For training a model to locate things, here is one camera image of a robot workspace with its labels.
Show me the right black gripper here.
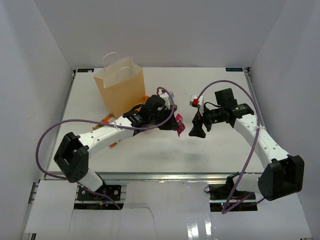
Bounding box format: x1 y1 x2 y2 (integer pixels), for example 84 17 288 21
189 103 225 139

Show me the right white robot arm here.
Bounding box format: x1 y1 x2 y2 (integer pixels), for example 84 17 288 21
189 88 305 201

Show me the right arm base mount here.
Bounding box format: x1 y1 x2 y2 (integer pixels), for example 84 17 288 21
204 184 258 213

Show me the aluminium table rail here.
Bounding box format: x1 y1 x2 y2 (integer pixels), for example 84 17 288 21
44 171 241 182

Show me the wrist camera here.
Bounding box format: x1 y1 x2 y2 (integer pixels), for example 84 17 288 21
189 94 205 115
157 89 175 109

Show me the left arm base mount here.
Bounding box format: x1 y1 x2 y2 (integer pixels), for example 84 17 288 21
74 184 124 211

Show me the large yellow snack bag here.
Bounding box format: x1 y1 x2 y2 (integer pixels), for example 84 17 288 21
143 95 149 103

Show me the pink candy packet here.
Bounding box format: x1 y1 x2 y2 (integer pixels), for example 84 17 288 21
175 114 186 137

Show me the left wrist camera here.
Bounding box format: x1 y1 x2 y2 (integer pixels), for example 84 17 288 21
157 89 175 109

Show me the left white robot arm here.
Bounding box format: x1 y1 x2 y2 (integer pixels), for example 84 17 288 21
53 92 179 200

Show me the brown paper bag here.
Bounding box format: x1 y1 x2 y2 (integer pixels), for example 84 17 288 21
93 52 147 119

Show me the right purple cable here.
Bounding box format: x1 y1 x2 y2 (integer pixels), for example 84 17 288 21
198 79 266 215

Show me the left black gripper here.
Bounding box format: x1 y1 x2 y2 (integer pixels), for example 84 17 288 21
149 106 179 131

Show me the white front cover panel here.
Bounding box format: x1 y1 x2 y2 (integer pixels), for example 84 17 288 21
25 180 312 240

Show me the orange snack packet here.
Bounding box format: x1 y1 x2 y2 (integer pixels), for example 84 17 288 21
92 113 121 150

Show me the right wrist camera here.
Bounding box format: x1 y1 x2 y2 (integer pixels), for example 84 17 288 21
189 94 205 115

